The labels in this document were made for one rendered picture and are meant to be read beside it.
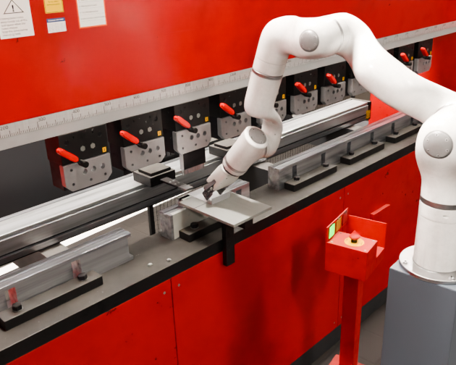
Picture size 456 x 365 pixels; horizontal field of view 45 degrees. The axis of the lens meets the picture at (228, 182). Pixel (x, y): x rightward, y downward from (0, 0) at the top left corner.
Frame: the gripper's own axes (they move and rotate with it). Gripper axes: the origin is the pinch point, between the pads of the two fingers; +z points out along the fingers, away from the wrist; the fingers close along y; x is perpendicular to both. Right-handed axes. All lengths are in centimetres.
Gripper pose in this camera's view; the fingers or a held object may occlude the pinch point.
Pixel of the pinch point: (213, 191)
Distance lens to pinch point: 187.4
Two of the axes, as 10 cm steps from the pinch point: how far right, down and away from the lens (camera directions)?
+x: 5.6, 7.9, -2.5
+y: -7.1, 2.9, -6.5
